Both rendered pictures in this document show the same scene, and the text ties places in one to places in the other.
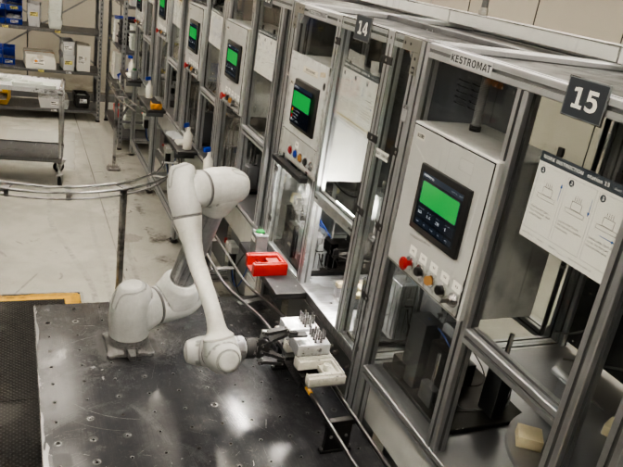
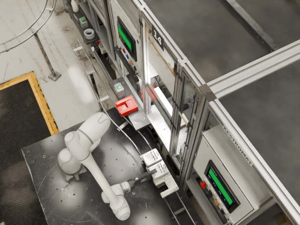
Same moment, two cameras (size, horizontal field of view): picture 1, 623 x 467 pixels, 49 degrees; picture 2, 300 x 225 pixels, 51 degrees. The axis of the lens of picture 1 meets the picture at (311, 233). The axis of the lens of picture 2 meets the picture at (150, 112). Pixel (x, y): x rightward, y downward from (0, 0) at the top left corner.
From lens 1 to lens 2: 1.72 m
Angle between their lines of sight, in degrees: 39
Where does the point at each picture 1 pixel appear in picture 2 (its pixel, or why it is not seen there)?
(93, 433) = not seen: outside the picture
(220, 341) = (118, 209)
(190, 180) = (78, 145)
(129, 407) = (85, 213)
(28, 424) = not seen: hidden behind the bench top
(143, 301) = (73, 162)
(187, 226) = (85, 162)
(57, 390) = (52, 211)
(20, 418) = not seen: hidden behind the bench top
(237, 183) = (103, 129)
